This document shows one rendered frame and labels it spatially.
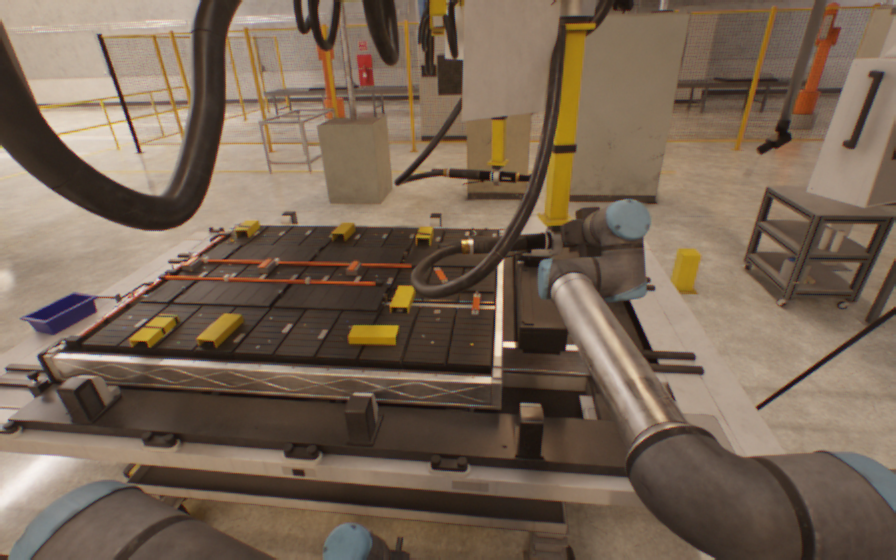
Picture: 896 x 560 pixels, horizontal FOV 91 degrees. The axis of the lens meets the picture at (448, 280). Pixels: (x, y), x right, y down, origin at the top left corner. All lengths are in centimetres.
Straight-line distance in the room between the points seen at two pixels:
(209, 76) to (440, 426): 112
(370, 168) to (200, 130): 553
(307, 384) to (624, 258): 102
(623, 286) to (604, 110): 496
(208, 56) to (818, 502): 76
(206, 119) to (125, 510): 39
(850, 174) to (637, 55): 291
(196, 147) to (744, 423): 159
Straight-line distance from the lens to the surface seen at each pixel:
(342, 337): 160
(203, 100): 54
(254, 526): 245
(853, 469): 66
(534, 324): 144
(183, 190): 51
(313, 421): 150
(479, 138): 593
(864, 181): 369
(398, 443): 138
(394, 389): 144
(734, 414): 172
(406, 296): 175
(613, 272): 102
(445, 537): 223
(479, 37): 91
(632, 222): 103
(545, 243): 129
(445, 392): 142
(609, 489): 137
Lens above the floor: 189
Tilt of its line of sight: 28 degrees down
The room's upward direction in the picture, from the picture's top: 2 degrees counter-clockwise
